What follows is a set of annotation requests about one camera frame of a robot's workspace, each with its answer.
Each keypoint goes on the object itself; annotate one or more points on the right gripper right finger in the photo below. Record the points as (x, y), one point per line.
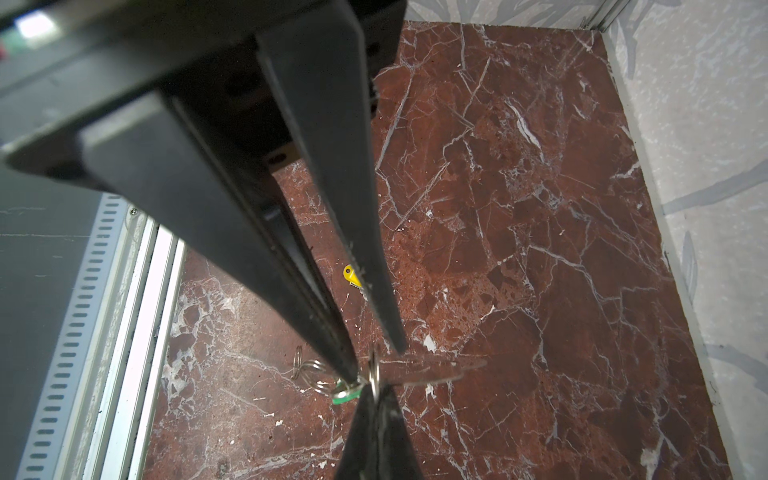
(396, 457)

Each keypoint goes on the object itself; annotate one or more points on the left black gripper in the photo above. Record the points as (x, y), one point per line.
(89, 109)

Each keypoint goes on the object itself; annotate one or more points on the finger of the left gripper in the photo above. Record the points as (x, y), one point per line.
(319, 65)

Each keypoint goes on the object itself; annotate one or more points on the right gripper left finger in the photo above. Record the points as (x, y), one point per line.
(359, 459)

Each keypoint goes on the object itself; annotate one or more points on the steel key organizer plate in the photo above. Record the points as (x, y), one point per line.
(415, 371)

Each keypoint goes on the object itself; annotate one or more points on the yellow capped key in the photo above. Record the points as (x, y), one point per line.
(350, 275)

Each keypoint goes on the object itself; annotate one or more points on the aluminium mounting rail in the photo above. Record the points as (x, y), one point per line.
(94, 414)

